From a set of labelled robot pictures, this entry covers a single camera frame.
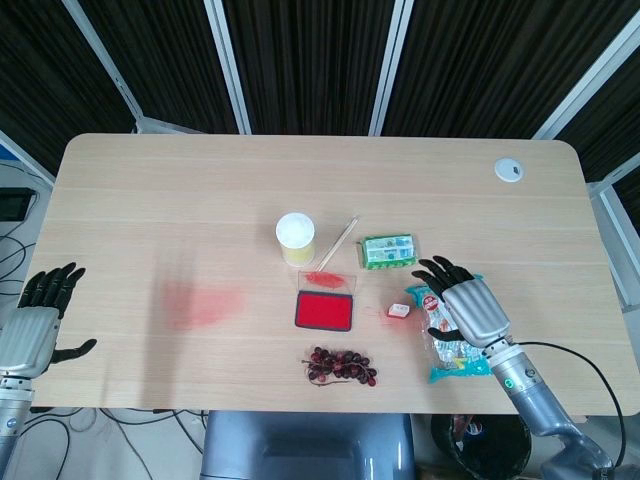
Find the white partition post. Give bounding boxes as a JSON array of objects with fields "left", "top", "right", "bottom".
[
  {"left": 62, "top": 0, "right": 146, "bottom": 134},
  {"left": 369, "top": 0, "right": 416, "bottom": 136},
  {"left": 203, "top": 0, "right": 252, "bottom": 135},
  {"left": 530, "top": 19, "right": 640, "bottom": 141}
]

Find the green tissue pack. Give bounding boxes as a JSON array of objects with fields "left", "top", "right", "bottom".
[{"left": 356, "top": 233, "right": 420, "bottom": 272}]

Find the teal clear snack packet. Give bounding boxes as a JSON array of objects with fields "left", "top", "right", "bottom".
[{"left": 403, "top": 272, "right": 494, "bottom": 385}]

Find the white partition frame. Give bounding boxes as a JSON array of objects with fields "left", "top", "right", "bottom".
[{"left": 587, "top": 149, "right": 640, "bottom": 314}]

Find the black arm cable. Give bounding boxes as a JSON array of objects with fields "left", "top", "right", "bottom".
[{"left": 509, "top": 340, "right": 627, "bottom": 439}]

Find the red grape bunch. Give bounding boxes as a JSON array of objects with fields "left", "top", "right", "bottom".
[{"left": 301, "top": 345, "right": 379, "bottom": 388}]

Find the black trash bin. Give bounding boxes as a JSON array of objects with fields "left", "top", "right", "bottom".
[{"left": 430, "top": 413, "right": 534, "bottom": 480}]

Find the red ink pad clear lid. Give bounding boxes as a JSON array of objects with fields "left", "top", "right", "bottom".
[{"left": 293, "top": 269, "right": 359, "bottom": 332}]

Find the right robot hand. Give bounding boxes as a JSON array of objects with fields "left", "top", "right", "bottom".
[{"left": 411, "top": 255, "right": 512, "bottom": 350}]

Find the wooden chopstick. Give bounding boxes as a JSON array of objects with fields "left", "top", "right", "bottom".
[
  {"left": 319, "top": 215, "right": 358, "bottom": 268},
  {"left": 322, "top": 217, "right": 361, "bottom": 269}
]

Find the black screen device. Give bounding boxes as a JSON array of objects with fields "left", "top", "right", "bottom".
[{"left": 0, "top": 187, "right": 37, "bottom": 221}]

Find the clear tube white lid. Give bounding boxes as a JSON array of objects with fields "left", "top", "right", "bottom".
[{"left": 275, "top": 212, "right": 317, "bottom": 268}]

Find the white round cable grommet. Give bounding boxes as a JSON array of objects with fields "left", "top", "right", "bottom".
[{"left": 494, "top": 157, "right": 527, "bottom": 183}]

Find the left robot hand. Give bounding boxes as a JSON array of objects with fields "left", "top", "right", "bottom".
[{"left": 0, "top": 261, "right": 99, "bottom": 377}]

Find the black floor cable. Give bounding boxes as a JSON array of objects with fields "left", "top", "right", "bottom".
[
  {"left": 29, "top": 407, "right": 204, "bottom": 480},
  {"left": 0, "top": 232, "right": 30, "bottom": 299}
]

